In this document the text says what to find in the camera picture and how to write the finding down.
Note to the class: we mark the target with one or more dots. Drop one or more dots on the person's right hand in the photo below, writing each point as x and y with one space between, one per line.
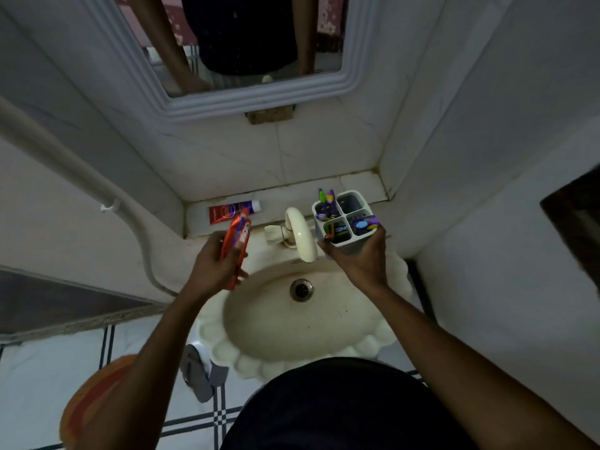
363 269

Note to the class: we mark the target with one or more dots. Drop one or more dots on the person's left hand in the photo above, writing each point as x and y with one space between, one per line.
211 274

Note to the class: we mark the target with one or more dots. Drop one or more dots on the person's right thumb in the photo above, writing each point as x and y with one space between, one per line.
329 249

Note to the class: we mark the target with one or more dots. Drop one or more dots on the person's left fingers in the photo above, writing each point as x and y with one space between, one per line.
229 257

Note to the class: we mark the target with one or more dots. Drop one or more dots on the white four-slot toothbrush holder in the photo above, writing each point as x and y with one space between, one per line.
349 238

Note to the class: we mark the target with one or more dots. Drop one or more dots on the person's right forearm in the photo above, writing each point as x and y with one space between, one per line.
450 365

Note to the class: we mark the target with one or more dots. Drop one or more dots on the person's left forearm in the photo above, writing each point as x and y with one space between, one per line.
150 365

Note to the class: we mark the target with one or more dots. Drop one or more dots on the green and orange toothbrush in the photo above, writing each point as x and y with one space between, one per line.
338 229

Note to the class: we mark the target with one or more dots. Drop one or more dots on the cream plastic faucet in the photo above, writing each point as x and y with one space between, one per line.
302 234

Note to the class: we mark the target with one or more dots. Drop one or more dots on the purple and blue toothbrush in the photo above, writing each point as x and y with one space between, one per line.
366 223

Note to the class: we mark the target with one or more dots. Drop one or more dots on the red and blue toothpaste tube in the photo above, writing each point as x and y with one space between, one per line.
229 212

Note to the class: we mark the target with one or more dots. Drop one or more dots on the purple and green toothbrush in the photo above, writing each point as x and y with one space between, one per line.
326 203

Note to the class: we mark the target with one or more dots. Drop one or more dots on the metal sink drain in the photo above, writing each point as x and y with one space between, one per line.
301 290

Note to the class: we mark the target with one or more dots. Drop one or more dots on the cream scalloped wash basin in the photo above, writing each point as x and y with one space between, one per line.
281 323

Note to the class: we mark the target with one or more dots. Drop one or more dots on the grey flip-flop slipper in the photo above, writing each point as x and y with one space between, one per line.
197 372

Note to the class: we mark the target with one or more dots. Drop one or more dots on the white pipe clip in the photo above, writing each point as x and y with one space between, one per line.
110 207

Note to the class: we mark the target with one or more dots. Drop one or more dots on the brown block under mirror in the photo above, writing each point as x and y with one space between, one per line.
270 114

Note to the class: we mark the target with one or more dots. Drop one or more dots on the person's dark shirt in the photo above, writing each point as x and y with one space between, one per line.
347 407

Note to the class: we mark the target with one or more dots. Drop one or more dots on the dark grey stone slab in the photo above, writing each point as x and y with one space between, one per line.
56 302

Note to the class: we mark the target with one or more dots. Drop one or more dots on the white framed wall mirror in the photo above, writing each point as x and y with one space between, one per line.
262 96

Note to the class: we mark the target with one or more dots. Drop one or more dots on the white wall pipe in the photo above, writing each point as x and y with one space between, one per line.
70 166

